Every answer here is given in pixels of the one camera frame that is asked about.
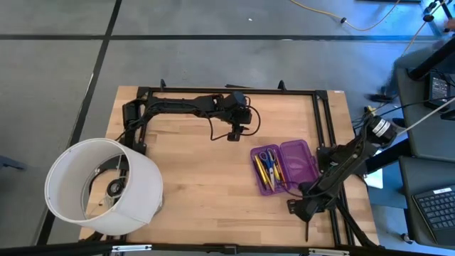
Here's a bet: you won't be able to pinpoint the tan floor cable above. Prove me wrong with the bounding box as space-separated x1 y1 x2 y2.
401 0 449 58

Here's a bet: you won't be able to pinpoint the black office chair base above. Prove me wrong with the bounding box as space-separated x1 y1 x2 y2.
419 0 455 35

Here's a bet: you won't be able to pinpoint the grey side table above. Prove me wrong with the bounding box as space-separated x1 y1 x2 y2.
394 67 455 163
397 155 455 250

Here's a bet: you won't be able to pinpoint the black power adapter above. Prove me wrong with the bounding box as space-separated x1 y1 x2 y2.
424 70 451 110

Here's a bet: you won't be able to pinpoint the white cable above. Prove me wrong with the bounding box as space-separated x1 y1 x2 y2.
396 97 455 138

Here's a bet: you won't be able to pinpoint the black laptop keyboard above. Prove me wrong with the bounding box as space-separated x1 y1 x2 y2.
412 184 455 246

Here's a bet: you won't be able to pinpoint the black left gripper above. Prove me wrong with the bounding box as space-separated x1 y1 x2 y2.
213 91 254 142

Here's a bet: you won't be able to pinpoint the white lamp shade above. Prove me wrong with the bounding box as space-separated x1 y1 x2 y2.
43 137 164 236

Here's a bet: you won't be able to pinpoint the blue handled scissors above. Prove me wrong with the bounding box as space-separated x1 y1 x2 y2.
258 148 279 190

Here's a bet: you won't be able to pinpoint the black table frame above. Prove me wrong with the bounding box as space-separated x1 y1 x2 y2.
131 78 380 248

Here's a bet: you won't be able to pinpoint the purple plastic supply box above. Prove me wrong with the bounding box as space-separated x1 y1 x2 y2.
250 139 320 197

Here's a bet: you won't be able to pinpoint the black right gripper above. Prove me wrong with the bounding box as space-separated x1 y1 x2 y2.
287 181 333 243

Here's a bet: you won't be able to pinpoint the black stand beam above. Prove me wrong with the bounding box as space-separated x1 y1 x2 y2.
407 37 455 81

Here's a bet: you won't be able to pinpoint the yellow floor cable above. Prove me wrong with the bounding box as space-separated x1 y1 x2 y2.
289 0 402 33

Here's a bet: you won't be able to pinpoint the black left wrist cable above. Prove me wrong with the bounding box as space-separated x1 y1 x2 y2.
208 105 262 142

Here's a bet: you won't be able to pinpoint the silver metal bracket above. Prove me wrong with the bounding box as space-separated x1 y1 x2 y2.
111 244 153 254
308 247 351 256

